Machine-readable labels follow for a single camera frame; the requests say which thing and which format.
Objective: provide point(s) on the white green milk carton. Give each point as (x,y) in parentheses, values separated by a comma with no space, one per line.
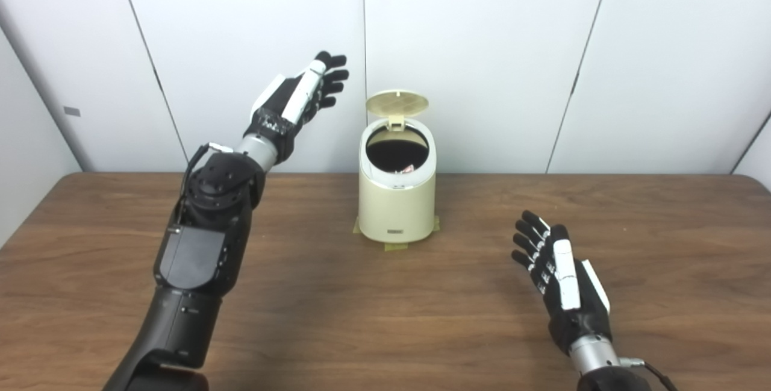
(408,168)

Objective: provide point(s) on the small gray wall label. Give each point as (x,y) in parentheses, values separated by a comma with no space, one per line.
(71,111)

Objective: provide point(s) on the cream-colored bin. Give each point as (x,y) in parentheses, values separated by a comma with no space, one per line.
(396,210)

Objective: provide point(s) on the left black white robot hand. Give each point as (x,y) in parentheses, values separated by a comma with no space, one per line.
(289,108)

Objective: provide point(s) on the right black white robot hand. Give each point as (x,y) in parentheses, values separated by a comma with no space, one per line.
(566,294)

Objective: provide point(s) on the round cream bin lid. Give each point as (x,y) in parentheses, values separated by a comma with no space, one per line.
(397,103)

